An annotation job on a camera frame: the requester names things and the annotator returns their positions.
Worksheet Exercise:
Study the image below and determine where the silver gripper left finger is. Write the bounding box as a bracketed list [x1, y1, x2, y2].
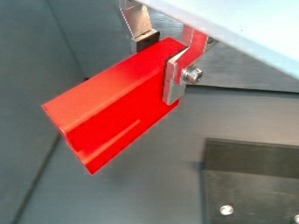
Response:
[118, 0, 160, 53]

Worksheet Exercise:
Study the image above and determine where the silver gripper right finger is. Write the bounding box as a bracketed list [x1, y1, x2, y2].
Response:
[163, 24, 208, 105]

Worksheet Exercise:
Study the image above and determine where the red double-square block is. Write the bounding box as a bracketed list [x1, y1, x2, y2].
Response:
[41, 38, 184, 173]

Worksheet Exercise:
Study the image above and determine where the black curved holder stand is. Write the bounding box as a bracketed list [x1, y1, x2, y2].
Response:
[202, 138, 299, 224]

